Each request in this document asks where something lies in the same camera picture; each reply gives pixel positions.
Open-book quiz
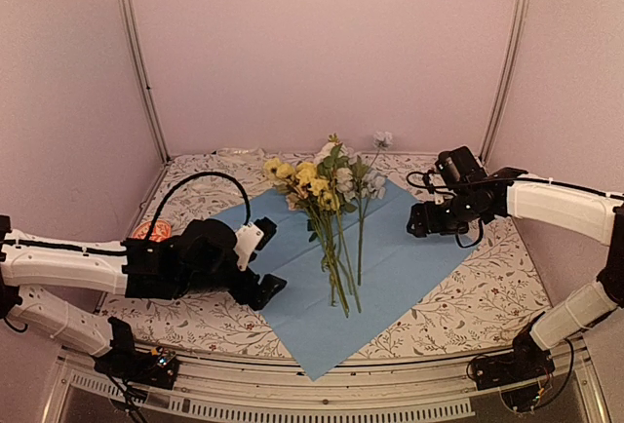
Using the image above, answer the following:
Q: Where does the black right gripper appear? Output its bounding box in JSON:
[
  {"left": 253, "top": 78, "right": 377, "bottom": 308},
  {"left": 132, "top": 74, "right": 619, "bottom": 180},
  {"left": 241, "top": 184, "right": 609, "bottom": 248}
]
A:
[{"left": 406, "top": 191, "right": 477, "bottom": 239}]

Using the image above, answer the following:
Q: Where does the blue wrapping paper sheet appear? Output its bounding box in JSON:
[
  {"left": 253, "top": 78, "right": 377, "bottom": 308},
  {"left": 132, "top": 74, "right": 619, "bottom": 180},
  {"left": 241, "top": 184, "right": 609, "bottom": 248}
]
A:
[{"left": 209, "top": 176, "right": 482, "bottom": 383}]

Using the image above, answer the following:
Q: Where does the white blue fake flower stem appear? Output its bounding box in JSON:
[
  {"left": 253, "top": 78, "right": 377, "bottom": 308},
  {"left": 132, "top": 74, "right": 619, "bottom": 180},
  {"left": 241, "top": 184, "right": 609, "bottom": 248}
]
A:
[{"left": 351, "top": 149, "right": 385, "bottom": 287}]

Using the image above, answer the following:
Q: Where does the pink bud leafy stem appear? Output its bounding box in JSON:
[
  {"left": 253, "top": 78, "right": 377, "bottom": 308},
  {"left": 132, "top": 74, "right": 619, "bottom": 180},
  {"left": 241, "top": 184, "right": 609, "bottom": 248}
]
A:
[{"left": 306, "top": 217, "right": 340, "bottom": 307}]

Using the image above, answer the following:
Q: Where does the pale blue fake flower stem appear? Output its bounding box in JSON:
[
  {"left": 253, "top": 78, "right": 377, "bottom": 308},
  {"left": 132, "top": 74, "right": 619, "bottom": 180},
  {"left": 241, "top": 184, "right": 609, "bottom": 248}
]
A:
[{"left": 367, "top": 131, "right": 394, "bottom": 173}]

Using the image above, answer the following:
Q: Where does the yellow fake flower stem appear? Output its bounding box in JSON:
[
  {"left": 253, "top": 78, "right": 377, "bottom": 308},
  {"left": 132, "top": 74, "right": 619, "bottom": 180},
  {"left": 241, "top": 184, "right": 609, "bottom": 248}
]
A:
[{"left": 262, "top": 157, "right": 352, "bottom": 320}]

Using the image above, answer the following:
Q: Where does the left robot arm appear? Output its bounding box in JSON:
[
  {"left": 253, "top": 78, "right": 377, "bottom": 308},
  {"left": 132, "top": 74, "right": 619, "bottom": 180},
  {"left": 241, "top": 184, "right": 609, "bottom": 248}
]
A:
[{"left": 1, "top": 216, "right": 287, "bottom": 378}]

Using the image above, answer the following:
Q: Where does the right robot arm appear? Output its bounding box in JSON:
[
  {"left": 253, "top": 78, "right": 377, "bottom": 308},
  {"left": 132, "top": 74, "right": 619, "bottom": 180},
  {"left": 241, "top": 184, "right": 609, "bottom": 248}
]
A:
[{"left": 406, "top": 146, "right": 623, "bottom": 380}]

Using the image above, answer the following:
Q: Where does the red patterned small dish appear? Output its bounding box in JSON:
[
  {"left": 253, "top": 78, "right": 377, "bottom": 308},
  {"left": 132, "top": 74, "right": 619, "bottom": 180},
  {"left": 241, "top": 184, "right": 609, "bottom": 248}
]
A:
[{"left": 131, "top": 220, "right": 172, "bottom": 243}]

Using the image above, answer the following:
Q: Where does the clear plastic wrap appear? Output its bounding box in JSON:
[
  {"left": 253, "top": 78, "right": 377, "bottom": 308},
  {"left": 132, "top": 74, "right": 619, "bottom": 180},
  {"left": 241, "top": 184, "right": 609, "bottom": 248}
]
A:
[{"left": 215, "top": 148, "right": 266, "bottom": 161}]

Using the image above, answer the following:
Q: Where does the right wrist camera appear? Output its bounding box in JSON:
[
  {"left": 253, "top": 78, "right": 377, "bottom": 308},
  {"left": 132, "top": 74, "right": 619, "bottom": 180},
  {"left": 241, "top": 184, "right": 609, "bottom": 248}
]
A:
[{"left": 421, "top": 170, "right": 445, "bottom": 205}]

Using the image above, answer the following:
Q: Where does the front aluminium rail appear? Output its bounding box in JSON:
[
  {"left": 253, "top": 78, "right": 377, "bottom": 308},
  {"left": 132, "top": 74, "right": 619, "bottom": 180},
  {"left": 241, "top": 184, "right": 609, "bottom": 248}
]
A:
[{"left": 43, "top": 338, "right": 614, "bottom": 422}]

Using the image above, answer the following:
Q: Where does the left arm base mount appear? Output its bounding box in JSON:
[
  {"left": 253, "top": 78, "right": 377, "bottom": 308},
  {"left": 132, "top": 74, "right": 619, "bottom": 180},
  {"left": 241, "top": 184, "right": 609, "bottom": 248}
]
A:
[{"left": 94, "top": 347, "right": 180, "bottom": 390}]

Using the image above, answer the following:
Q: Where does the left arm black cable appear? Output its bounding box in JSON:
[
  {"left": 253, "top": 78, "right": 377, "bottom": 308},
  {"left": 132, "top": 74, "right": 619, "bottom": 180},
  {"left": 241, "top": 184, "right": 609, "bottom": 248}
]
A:
[{"left": 148, "top": 172, "right": 253, "bottom": 244}]

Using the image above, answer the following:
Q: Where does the right aluminium frame post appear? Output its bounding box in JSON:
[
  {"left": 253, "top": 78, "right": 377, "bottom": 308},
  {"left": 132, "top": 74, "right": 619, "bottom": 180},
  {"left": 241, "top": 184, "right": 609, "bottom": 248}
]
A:
[{"left": 479, "top": 0, "right": 530, "bottom": 165}]

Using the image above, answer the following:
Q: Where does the aluminium frame post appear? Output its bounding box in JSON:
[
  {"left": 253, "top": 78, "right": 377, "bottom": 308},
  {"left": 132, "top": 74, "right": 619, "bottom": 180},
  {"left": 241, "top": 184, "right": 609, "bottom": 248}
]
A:
[
  {"left": 479, "top": 0, "right": 530, "bottom": 165},
  {"left": 109, "top": 0, "right": 171, "bottom": 164}
]

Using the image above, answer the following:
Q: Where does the left aluminium frame post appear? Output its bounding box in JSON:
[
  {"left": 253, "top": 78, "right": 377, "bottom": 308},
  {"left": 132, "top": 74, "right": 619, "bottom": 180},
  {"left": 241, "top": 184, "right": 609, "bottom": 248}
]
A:
[{"left": 109, "top": 0, "right": 171, "bottom": 164}]

